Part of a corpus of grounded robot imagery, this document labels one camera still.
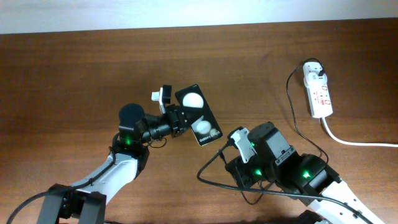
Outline white power strip cord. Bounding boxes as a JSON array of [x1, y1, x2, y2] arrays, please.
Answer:
[[320, 117, 398, 148]]

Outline white power strip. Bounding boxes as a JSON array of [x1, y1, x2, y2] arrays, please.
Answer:
[[307, 84, 333, 118]]

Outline black smartphone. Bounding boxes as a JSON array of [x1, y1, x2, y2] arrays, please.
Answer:
[[175, 84, 223, 146]]

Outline black usb charging cable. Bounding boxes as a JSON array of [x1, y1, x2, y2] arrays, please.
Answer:
[[217, 58, 330, 205]]

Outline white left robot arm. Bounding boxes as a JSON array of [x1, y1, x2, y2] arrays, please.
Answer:
[[37, 103, 203, 223]]

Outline white usb charger plug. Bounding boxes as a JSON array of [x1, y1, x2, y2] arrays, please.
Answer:
[[303, 62, 327, 88]]

